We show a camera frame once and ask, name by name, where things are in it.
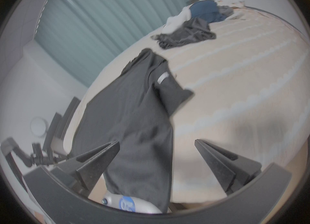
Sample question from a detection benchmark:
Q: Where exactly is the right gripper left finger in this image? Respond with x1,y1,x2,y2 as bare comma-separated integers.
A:
51,141,121,192

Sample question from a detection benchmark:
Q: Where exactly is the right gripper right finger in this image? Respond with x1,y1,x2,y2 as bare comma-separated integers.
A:
194,139,262,195

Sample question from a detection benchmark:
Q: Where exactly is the black T-shirt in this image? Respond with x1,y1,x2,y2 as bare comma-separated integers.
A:
70,48,194,214

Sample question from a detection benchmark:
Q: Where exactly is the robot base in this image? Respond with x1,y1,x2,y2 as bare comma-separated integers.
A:
88,189,163,215

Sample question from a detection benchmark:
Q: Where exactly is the bed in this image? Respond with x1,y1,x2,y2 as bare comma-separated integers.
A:
63,0,310,204

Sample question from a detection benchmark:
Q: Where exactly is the pile of clothes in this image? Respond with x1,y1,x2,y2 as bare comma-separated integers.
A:
163,0,245,35

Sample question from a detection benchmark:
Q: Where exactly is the black chest of drawers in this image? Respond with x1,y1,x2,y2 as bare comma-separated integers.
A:
58,97,81,144

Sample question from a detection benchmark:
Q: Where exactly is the blue-green curtain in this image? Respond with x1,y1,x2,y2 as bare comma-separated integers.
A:
34,0,131,88
59,0,192,49

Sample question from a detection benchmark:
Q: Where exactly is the black shiny garment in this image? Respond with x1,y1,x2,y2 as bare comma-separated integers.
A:
151,17,216,50

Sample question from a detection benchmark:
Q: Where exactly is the white printed pillow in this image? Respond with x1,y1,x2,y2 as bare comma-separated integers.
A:
214,0,244,8

